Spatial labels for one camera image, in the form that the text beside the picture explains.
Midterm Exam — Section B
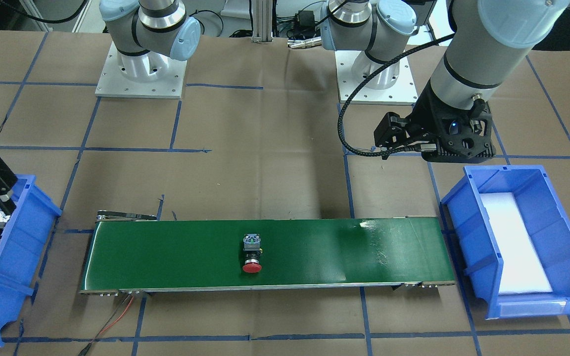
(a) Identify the aluminium profile post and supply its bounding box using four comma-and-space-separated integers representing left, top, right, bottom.
249, 0, 276, 43

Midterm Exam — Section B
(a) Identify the red black wire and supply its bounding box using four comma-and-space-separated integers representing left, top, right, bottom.
78, 294, 137, 356

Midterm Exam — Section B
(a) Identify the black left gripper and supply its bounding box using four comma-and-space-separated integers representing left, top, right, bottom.
374, 83, 495, 164

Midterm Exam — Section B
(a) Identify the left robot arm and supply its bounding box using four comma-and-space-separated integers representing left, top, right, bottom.
320, 0, 570, 164

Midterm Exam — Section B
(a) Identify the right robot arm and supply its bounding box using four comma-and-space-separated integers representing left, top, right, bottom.
0, 0, 201, 216

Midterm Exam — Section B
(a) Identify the green conveyor belt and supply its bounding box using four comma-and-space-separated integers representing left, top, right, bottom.
80, 217, 455, 294

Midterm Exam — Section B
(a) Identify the blue bin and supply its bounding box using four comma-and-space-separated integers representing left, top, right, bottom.
0, 175, 62, 347
442, 165, 570, 319

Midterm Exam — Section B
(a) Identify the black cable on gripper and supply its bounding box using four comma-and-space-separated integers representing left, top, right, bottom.
338, 34, 456, 158

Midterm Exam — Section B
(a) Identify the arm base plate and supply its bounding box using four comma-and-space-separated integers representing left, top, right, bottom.
95, 43, 187, 99
335, 50, 419, 105

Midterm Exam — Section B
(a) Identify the white foam pad bin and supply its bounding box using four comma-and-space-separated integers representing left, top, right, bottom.
480, 192, 553, 295

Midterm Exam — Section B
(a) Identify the red push button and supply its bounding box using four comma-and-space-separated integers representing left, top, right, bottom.
242, 233, 262, 273

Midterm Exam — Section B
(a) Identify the black power adapter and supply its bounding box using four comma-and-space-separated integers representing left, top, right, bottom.
293, 10, 315, 32

